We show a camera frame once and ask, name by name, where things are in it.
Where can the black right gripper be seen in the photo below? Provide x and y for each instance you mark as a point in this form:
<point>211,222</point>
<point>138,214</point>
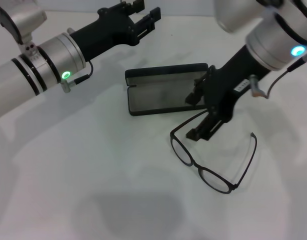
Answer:
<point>223,90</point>

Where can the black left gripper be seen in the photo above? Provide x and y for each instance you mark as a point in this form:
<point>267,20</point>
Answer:
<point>103,32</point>

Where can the black glasses case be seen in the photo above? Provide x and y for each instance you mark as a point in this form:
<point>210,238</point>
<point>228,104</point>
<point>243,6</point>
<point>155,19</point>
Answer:
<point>156,97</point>

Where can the black glasses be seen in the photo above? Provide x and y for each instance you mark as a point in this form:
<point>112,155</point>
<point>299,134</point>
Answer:
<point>194,165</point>

